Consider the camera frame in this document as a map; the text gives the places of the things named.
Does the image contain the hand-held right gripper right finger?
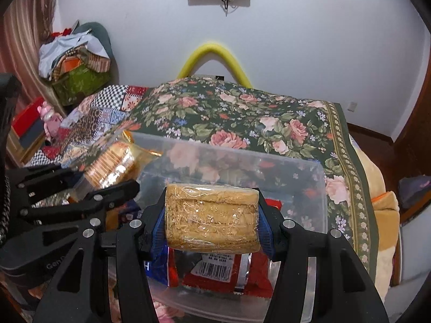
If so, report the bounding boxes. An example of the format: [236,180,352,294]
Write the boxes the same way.
[252,188,389,323]

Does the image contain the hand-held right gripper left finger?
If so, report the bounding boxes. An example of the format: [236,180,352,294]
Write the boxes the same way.
[34,187,169,323]

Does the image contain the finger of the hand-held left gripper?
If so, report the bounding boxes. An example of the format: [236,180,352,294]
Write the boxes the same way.
[18,179,141,231]
[6,164,85,209]

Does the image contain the round cracker packet clear wrap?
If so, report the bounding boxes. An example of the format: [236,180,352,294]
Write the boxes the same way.
[72,139,163,196]

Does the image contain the rectangular cracker packet clear wrap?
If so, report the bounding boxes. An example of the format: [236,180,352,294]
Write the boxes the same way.
[164,183,262,254]

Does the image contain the clear plastic storage box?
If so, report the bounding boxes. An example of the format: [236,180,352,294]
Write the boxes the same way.
[107,131,329,323]

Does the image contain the blue snack packet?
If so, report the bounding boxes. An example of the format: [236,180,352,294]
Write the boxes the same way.
[116,202,179,287]

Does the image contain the red snack packet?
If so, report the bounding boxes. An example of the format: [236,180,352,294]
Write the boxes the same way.
[168,198,283,298]

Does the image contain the red box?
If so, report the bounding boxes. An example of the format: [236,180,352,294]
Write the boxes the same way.
[11,97,47,150]

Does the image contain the pink toy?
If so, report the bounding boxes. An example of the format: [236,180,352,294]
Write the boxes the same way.
[40,102,64,139]

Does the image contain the patchwork quilt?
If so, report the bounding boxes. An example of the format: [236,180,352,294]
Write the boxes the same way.
[24,84,149,169]

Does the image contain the floral blanket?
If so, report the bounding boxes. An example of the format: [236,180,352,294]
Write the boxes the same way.
[129,77,371,276]

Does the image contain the beige blanket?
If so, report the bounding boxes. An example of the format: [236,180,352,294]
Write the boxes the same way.
[348,134,402,287]

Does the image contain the striped curtain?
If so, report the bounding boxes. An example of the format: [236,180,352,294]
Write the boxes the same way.
[0,0,66,117]

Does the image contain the dark cloth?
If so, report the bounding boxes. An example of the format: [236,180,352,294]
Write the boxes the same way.
[398,174,431,210]

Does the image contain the grey-green chair back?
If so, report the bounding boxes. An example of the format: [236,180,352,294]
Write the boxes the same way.
[72,22,114,62]

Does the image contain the yellow foam tube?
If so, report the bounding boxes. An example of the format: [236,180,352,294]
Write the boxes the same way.
[176,43,252,89]

